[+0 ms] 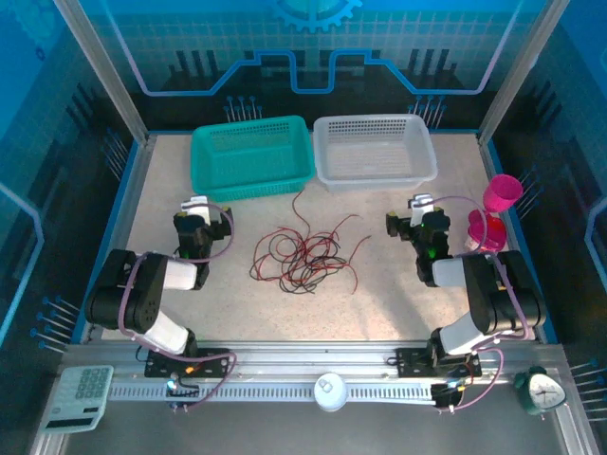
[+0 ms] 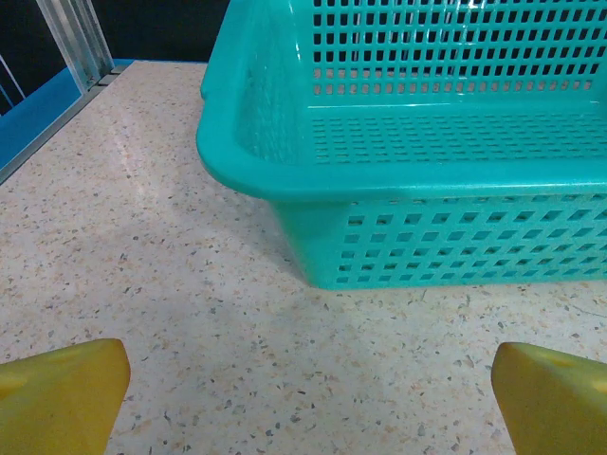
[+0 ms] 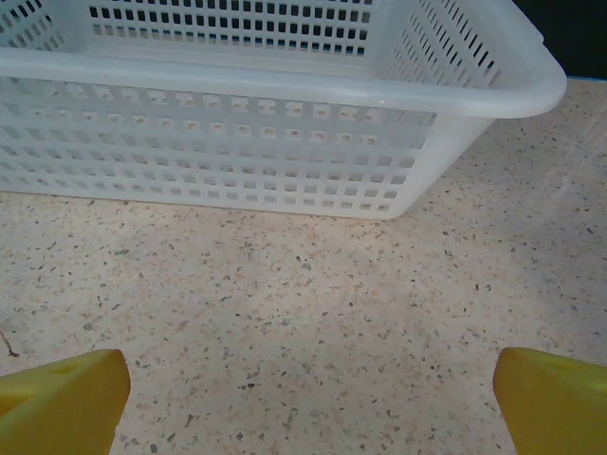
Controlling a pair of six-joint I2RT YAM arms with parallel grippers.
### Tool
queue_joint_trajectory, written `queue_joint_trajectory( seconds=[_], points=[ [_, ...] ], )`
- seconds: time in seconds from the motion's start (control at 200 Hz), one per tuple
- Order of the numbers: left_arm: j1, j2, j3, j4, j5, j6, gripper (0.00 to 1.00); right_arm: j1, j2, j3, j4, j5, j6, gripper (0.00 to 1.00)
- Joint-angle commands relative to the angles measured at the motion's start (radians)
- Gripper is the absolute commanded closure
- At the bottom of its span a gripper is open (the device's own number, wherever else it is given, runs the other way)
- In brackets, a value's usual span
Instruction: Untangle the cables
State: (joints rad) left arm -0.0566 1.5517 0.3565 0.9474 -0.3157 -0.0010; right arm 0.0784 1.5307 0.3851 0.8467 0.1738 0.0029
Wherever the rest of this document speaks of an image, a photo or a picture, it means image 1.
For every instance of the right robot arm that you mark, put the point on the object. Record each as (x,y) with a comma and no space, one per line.
(502,294)

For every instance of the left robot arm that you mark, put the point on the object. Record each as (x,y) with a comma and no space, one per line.
(118,294)

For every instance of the pink lidded jar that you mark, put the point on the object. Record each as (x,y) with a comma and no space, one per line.
(488,232)

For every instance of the teal plastic basket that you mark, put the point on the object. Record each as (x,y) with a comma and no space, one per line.
(251,161)

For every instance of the pink plastic cup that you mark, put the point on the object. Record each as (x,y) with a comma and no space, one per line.
(503,192)

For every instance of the white plastic basket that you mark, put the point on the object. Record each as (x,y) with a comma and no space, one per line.
(374,156)

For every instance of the small controller board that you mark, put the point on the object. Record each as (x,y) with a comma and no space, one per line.
(450,391)
(176,386)

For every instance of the white round knob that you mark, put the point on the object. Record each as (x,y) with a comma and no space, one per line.
(331,391)

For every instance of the green alarm clock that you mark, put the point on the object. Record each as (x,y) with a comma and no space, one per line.
(540,391)

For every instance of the pale green calculator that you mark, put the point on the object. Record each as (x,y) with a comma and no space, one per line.
(78,398)

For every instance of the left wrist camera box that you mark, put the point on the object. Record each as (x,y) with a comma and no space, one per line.
(196,208)

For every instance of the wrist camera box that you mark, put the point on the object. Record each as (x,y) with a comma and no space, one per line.
(196,208)
(419,208)

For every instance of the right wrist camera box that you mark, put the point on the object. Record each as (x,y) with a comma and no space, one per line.
(419,208)

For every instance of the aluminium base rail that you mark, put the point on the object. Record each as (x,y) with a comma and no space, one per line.
(308,360)

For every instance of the aluminium frame post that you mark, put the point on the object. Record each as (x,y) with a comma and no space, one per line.
(104,71)
(521,71)

